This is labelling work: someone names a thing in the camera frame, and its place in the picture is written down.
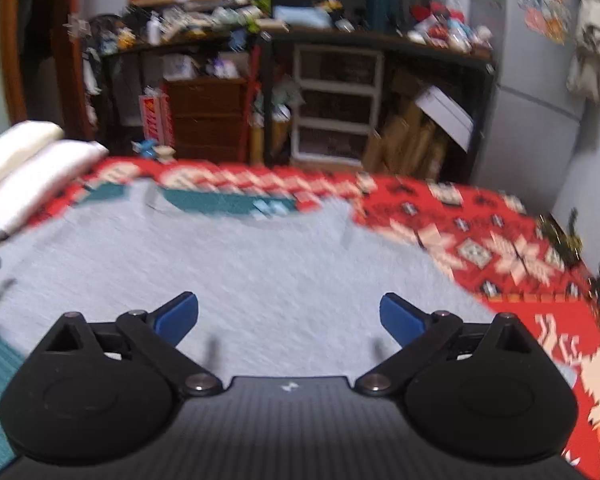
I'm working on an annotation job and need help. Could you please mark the beige hanging bag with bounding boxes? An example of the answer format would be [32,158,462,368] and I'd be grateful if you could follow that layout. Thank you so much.
[567,0,600,107]

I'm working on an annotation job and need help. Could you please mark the dark wooden drawer cabinet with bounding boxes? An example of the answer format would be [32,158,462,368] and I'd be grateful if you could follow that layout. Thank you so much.
[162,77,248,164]

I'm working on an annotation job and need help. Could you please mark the red boxed packages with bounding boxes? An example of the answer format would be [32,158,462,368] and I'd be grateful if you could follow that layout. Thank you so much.
[138,87,174,148]

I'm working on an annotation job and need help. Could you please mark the white box on cardboard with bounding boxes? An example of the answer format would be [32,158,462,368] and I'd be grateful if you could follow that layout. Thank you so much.
[415,86,474,153]

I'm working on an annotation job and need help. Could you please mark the christmas garland with lights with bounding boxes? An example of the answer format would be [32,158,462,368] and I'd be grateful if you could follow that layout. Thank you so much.
[538,208,583,269]

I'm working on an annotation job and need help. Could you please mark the leaning cardboard sheets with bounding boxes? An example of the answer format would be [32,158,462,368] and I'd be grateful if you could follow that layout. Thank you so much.
[362,100,450,181]

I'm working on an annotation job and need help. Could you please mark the red patterned christmas tablecloth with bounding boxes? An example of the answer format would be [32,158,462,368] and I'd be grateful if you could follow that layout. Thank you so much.
[0,157,600,479]

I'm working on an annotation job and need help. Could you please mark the folded white towel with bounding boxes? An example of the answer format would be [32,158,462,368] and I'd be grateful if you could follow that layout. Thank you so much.
[0,140,108,240]

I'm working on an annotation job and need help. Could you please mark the white drawer shelf unit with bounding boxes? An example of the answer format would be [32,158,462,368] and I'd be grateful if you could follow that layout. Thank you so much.
[290,44,384,169]

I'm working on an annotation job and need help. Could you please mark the green cutting mat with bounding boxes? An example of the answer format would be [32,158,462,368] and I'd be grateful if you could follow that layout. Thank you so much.
[0,180,297,470]

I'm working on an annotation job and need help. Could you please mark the folded cream towel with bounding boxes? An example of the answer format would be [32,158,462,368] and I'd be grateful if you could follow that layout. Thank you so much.
[0,120,65,183]

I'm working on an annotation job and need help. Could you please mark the grey polo shirt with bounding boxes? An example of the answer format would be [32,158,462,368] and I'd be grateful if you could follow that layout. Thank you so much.
[0,179,577,391]

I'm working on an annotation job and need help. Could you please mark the silver refrigerator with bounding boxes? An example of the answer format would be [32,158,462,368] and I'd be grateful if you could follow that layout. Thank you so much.
[470,0,585,210]

